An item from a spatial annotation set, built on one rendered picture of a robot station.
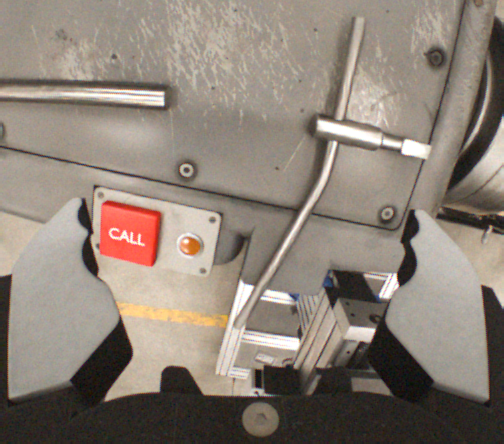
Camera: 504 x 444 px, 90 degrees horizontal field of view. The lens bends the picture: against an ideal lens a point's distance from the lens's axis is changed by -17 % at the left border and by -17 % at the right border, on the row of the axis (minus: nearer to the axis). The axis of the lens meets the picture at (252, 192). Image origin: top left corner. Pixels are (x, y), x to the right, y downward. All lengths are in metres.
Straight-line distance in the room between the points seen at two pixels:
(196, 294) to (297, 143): 1.71
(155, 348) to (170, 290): 0.54
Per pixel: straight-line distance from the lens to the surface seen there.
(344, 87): 0.27
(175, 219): 0.31
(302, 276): 0.33
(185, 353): 2.30
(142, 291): 2.02
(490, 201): 0.50
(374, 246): 0.34
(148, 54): 0.29
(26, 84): 0.33
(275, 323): 1.77
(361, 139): 0.27
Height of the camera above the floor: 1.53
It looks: 73 degrees down
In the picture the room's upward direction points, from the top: 180 degrees clockwise
